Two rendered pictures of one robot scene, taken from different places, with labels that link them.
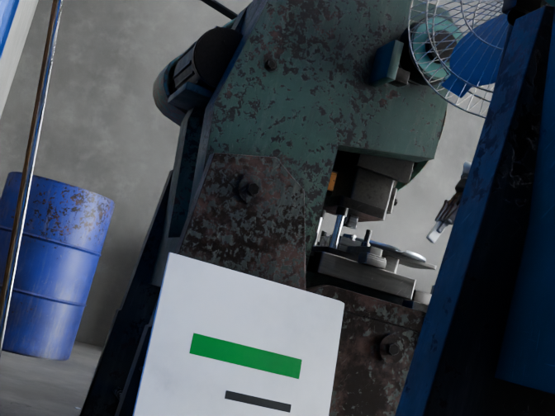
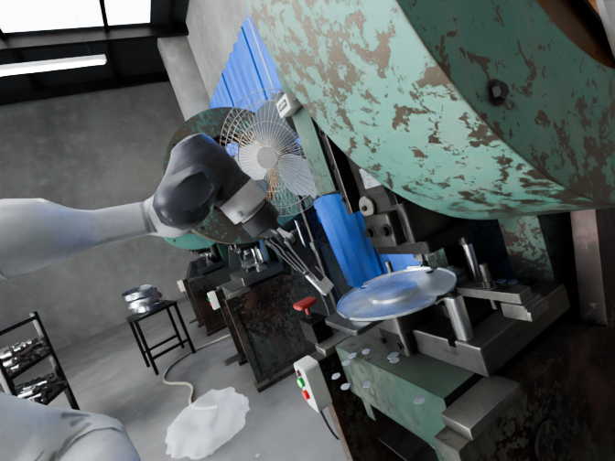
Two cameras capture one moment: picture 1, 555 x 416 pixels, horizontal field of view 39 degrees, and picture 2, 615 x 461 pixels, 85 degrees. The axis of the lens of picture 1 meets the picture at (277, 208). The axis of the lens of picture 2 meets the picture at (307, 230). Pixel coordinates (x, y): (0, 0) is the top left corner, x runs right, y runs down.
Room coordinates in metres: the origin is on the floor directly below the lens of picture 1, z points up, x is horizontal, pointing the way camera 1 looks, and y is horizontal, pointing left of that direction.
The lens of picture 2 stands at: (3.17, -0.58, 1.07)
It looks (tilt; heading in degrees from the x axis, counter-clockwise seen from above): 5 degrees down; 173
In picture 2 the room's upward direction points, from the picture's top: 19 degrees counter-clockwise
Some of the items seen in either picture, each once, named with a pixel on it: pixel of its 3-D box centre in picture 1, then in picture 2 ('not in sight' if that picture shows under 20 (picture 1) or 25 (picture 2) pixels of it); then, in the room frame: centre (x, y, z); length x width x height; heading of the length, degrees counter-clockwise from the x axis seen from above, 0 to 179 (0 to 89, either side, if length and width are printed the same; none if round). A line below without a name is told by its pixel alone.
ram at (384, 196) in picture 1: (375, 163); (388, 182); (2.37, -0.26, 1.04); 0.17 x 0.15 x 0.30; 109
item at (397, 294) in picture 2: (379, 249); (393, 291); (2.39, -0.34, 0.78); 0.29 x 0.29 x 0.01
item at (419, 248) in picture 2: (348, 213); (422, 241); (2.35, -0.21, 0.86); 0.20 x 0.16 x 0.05; 19
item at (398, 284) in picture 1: (334, 272); (442, 309); (2.35, -0.22, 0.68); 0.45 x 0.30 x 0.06; 19
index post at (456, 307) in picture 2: not in sight; (458, 315); (2.56, -0.28, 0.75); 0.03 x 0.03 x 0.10; 19
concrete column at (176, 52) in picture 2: not in sight; (216, 162); (-2.82, -0.98, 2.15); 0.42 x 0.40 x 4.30; 109
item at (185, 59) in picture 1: (204, 76); not in sight; (2.35, 0.33, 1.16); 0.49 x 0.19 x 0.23; 19
